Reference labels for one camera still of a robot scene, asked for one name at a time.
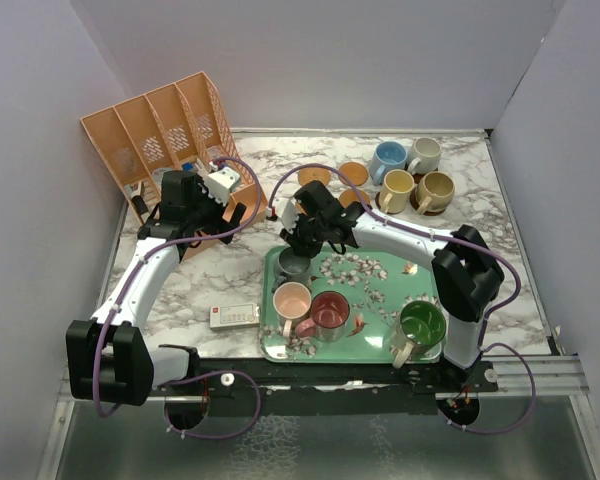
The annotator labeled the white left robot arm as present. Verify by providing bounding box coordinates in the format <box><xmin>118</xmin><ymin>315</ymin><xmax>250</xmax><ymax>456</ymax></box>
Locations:
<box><xmin>66</xmin><ymin>166</ymin><xmax>246</xmax><ymax>406</ymax></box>

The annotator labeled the green floral tray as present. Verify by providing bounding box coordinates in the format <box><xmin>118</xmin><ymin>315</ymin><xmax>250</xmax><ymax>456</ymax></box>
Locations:
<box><xmin>260</xmin><ymin>246</ymin><xmax>440</xmax><ymax>364</ymax></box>

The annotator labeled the orange plastic file organizer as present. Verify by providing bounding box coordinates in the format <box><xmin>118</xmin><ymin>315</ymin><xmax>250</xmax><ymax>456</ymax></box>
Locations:
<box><xmin>79</xmin><ymin>71</ymin><xmax>270</xmax><ymax>261</ymax></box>

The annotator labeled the red ceramic mug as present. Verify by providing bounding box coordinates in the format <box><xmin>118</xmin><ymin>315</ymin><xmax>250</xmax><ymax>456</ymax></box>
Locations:
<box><xmin>294</xmin><ymin>291</ymin><xmax>351</xmax><ymax>343</ymax></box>

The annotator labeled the blue ceramic mug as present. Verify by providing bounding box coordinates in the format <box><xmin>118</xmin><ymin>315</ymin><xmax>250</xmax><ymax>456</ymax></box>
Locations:
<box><xmin>369</xmin><ymin>141</ymin><xmax>407</xmax><ymax>186</ymax></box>

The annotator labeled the green floral mug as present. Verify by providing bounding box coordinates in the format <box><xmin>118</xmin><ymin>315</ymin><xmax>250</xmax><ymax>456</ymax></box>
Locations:
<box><xmin>390</xmin><ymin>300</ymin><xmax>447</xmax><ymax>369</ymax></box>

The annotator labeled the light wooden coaster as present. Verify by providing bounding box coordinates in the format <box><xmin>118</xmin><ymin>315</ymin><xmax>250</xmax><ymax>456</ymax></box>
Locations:
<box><xmin>339</xmin><ymin>189</ymin><xmax>370</xmax><ymax>208</ymax></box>

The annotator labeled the white small card box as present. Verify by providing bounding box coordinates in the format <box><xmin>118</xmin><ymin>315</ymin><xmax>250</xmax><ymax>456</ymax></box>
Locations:
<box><xmin>209</xmin><ymin>302</ymin><xmax>260</xmax><ymax>331</ymax></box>

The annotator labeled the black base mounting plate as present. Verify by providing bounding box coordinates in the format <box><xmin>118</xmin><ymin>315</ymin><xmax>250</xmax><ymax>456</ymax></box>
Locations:
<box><xmin>146</xmin><ymin>350</ymin><xmax>497</xmax><ymax>434</ymax></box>

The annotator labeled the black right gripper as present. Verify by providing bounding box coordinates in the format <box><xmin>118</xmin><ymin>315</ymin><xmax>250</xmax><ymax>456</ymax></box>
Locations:
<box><xmin>281</xmin><ymin>211</ymin><xmax>328</xmax><ymax>258</ymax></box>

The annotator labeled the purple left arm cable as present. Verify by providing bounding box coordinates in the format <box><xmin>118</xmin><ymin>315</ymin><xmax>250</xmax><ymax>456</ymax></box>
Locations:
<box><xmin>92</xmin><ymin>156</ymin><xmax>264</xmax><ymax>441</ymax></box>

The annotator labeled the cream ceramic mug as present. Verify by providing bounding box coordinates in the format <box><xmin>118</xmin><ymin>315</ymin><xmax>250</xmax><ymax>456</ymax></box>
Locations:
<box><xmin>406</xmin><ymin>137</ymin><xmax>442</xmax><ymax>175</ymax></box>

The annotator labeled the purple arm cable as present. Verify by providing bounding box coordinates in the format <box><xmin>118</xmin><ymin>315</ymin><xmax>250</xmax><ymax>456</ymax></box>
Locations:
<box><xmin>267</xmin><ymin>164</ymin><xmax>537</xmax><ymax>435</ymax></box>
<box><xmin>92</xmin><ymin>156</ymin><xmax>264</xmax><ymax>441</ymax></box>

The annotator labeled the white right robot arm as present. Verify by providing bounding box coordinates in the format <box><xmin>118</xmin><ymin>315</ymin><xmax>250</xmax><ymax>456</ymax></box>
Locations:
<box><xmin>267</xmin><ymin>181</ymin><xmax>504</xmax><ymax>391</ymax></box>

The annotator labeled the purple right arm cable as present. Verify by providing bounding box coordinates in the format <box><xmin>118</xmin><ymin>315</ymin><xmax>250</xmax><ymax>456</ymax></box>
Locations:
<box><xmin>267</xmin><ymin>164</ymin><xmax>537</xmax><ymax>435</ymax></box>

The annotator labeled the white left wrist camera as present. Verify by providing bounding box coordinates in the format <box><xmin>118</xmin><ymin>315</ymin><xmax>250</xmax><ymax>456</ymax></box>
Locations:
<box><xmin>203</xmin><ymin>167</ymin><xmax>241</xmax><ymax>206</ymax></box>

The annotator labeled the tan ceramic mug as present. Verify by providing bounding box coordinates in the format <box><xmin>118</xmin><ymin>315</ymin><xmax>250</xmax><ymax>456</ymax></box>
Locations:
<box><xmin>415</xmin><ymin>171</ymin><xmax>455</xmax><ymax>212</ymax></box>

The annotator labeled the yellow ceramic mug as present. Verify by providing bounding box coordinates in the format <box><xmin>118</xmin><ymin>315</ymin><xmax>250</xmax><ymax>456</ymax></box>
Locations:
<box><xmin>381</xmin><ymin>169</ymin><xmax>416</xmax><ymax>214</ymax></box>

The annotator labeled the pink ceramic mug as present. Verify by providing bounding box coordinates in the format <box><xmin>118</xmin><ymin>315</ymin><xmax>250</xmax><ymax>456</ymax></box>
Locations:
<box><xmin>273</xmin><ymin>282</ymin><xmax>312</xmax><ymax>338</ymax></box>

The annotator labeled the grey ceramic mug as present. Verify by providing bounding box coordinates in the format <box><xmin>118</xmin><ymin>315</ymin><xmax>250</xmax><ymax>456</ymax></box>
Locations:
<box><xmin>273</xmin><ymin>247</ymin><xmax>311</xmax><ymax>290</ymax></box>

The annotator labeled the orange wooden coaster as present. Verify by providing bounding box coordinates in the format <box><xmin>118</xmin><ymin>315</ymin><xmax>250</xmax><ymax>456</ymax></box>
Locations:
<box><xmin>339</xmin><ymin>161</ymin><xmax>369</xmax><ymax>187</ymax></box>

